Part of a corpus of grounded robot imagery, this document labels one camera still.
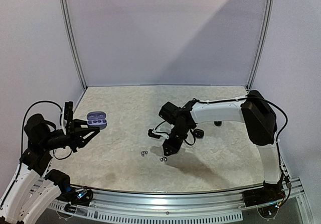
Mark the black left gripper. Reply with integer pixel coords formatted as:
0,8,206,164
40,118,99,152

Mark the silver blue charging case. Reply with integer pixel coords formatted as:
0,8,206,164
86,111,108,130

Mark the glossy black earbud charging case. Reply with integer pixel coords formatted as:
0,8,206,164
193,129,204,139

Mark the small black case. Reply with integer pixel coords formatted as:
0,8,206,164
214,121,222,127

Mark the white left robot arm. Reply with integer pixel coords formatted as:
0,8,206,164
1,114,100,223

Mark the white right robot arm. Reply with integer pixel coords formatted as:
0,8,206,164
148,90,288,202

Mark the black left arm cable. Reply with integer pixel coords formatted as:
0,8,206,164
21,100,73,161

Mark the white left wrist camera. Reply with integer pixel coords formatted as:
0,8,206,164
60,101,73,135

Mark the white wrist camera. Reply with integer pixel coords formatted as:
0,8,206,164
60,101,73,135
147,129,170,139

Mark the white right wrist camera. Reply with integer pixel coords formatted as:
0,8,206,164
147,129,170,139

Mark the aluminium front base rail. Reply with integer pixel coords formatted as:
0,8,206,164
32,176,309,221

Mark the white perforated cable tray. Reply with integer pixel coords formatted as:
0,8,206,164
37,201,244,223

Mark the aluminium left corner post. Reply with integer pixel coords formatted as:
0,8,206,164
60,0,88,90

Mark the aluminium corner post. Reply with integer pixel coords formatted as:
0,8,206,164
60,0,88,90
245,0,274,91

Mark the aluminium right corner post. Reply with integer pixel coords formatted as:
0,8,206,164
245,0,274,91

